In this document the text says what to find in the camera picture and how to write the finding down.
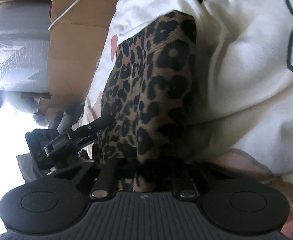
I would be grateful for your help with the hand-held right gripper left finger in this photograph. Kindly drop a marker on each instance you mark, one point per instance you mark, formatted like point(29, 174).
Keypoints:
point(106, 177)

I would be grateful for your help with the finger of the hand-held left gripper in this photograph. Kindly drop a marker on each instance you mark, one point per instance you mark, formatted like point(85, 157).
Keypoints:
point(96, 126)

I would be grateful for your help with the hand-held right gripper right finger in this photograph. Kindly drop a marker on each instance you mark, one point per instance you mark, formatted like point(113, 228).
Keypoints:
point(187, 187)

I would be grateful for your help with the leopard print garment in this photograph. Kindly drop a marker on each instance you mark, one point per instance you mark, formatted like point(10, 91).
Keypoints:
point(156, 92)

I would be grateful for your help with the flat cardboard sheet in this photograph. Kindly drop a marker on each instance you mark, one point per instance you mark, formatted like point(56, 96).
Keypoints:
point(74, 55)

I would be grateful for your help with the cream bear print bed sheet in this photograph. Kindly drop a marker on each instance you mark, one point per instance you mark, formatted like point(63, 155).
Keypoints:
point(249, 80)

